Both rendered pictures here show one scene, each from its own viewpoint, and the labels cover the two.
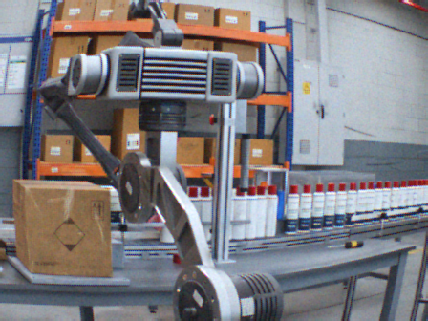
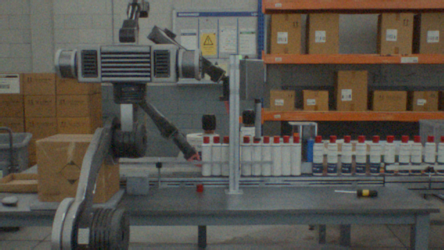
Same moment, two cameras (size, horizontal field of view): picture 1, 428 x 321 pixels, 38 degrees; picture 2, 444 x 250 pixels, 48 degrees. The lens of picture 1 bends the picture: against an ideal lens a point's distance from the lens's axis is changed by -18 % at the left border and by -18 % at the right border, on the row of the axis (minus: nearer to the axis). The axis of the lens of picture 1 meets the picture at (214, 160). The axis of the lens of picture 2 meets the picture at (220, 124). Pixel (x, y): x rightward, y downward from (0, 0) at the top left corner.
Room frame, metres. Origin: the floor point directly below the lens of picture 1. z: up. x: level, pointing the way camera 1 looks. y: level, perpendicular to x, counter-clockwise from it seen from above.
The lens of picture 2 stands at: (0.51, -1.27, 1.43)
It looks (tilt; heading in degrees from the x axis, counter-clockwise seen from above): 6 degrees down; 32
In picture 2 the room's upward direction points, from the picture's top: straight up
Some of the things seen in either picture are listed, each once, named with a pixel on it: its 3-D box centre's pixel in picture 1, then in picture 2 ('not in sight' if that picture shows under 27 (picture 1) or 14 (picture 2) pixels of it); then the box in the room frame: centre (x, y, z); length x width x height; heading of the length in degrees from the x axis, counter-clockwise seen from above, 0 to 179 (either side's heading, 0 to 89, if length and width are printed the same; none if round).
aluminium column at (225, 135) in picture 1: (224, 167); (234, 123); (2.59, -0.04, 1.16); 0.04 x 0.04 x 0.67; 34
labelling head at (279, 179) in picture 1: (267, 201); (302, 147); (3.00, -0.22, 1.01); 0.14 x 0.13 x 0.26; 124
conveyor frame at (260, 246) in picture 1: (187, 248); (223, 180); (2.69, 0.08, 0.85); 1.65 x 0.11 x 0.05; 124
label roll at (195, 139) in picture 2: (104, 204); (202, 146); (3.04, 0.46, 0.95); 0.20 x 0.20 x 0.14
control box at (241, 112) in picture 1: (232, 105); (246, 79); (2.68, -0.06, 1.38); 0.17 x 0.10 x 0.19; 179
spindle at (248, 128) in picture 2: not in sight; (248, 131); (3.28, 0.27, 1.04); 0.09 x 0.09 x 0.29
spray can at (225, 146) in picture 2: (192, 215); (226, 155); (2.69, 0.07, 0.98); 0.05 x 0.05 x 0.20
